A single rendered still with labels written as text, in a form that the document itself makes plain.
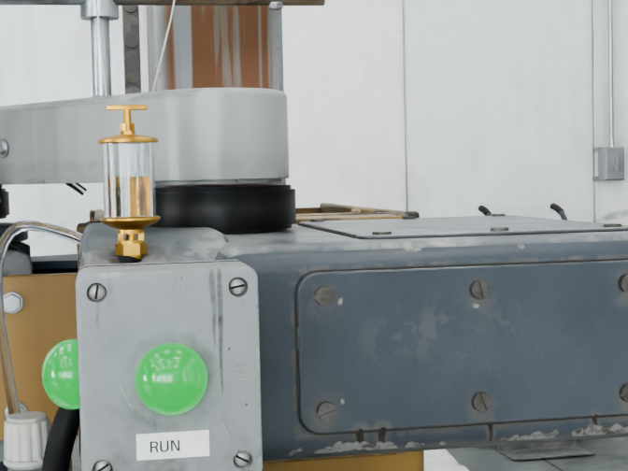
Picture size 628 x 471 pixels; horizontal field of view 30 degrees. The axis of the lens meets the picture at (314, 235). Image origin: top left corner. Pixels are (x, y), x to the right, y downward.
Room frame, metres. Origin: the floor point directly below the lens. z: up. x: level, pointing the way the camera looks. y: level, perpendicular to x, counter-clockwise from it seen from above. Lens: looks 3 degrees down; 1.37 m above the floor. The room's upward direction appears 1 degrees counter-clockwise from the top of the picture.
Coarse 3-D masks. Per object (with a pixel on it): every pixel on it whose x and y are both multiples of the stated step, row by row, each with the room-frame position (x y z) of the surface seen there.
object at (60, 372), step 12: (60, 348) 0.49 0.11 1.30; (72, 348) 0.49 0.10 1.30; (48, 360) 0.49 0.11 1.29; (60, 360) 0.48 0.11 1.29; (72, 360) 0.48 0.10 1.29; (48, 372) 0.48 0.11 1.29; (60, 372) 0.48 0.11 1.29; (72, 372) 0.48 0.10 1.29; (48, 384) 0.48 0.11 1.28; (60, 384) 0.48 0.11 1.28; (72, 384) 0.48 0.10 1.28; (60, 396) 0.48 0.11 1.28; (72, 396) 0.48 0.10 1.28; (72, 408) 0.49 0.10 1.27
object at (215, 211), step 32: (160, 192) 0.66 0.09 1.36; (192, 192) 0.65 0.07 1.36; (224, 192) 0.65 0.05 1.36; (256, 192) 0.65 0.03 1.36; (288, 192) 0.67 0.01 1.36; (160, 224) 0.66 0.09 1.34; (192, 224) 0.65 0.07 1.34; (224, 224) 0.65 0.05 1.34; (256, 224) 0.65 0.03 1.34; (288, 224) 0.68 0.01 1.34
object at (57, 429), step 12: (60, 408) 0.54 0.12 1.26; (60, 420) 0.53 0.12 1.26; (72, 420) 0.53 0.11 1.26; (60, 432) 0.53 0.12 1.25; (72, 432) 0.53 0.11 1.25; (48, 444) 0.53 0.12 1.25; (60, 444) 0.53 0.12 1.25; (72, 444) 0.54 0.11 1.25; (48, 456) 0.53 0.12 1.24; (60, 456) 0.53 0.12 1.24; (48, 468) 0.53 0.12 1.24; (60, 468) 0.53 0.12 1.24
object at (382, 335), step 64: (192, 256) 0.56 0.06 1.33; (256, 256) 0.54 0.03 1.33; (320, 256) 0.55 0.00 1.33; (384, 256) 0.55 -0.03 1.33; (448, 256) 0.56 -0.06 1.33; (512, 256) 0.56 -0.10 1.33; (576, 256) 0.57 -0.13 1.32; (320, 320) 0.54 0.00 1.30; (384, 320) 0.55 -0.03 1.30; (448, 320) 0.55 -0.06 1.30; (512, 320) 0.56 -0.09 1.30; (576, 320) 0.57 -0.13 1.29; (320, 384) 0.54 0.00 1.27; (384, 384) 0.55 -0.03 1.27; (448, 384) 0.55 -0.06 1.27; (512, 384) 0.56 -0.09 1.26; (576, 384) 0.57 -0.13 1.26; (320, 448) 0.55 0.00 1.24; (384, 448) 0.55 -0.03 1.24; (448, 448) 0.56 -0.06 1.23
